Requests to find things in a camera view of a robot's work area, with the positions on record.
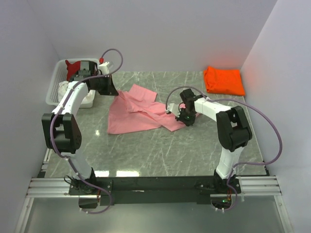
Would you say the pink t shirt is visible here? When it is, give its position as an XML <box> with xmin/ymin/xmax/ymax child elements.
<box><xmin>107</xmin><ymin>84</ymin><xmax>186</xmax><ymax>134</ymax></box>

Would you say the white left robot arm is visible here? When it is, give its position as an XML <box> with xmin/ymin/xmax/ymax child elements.
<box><xmin>41</xmin><ymin>58</ymin><xmax>118</xmax><ymax>195</ymax></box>

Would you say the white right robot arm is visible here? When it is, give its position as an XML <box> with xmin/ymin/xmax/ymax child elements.
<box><xmin>166</xmin><ymin>89</ymin><xmax>252</xmax><ymax>194</ymax></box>

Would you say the dark red t shirt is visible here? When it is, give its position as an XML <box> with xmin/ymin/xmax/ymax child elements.
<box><xmin>65</xmin><ymin>60</ymin><xmax>81</xmax><ymax>82</ymax></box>

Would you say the white t shirt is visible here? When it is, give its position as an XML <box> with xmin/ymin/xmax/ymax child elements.
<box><xmin>58</xmin><ymin>81</ymin><xmax>95</xmax><ymax>104</ymax></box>

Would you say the white plastic laundry basket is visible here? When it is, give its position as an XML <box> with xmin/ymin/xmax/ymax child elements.
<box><xmin>46</xmin><ymin>59</ymin><xmax>95</xmax><ymax>108</ymax></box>

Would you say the folded orange t shirt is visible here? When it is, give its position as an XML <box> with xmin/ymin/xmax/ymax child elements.
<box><xmin>203</xmin><ymin>66</ymin><xmax>245</xmax><ymax>96</ymax></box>

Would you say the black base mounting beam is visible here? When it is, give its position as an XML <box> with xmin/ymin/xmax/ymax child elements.
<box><xmin>69</xmin><ymin>176</ymin><xmax>241</xmax><ymax>205</ymax></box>

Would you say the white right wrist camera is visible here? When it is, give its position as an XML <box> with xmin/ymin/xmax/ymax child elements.
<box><xmin>166</xmin><ymin>103</ymin><xmax>180</xmax><ymax>117</ymax></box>

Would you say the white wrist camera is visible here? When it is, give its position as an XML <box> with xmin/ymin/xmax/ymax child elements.
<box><xmin>98</xmin><ymin>62</ymin><xmax>114</xmax><ymax>75</ymax></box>
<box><xmin>166</xmin><ymin>103</ymin><xmax>180</xmax><ymax>117</ymax></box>

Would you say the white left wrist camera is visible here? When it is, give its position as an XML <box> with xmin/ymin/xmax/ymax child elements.
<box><xmin>98</xmin><ymin>62</ymin><xmax>114</xmax><ymax>75</ymax></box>

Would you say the aluminium rail frame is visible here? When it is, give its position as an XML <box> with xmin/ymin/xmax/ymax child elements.
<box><xmin>13</xmin><ymin>106</ymin><xmax>294</xmax><ymax>233</ymax></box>

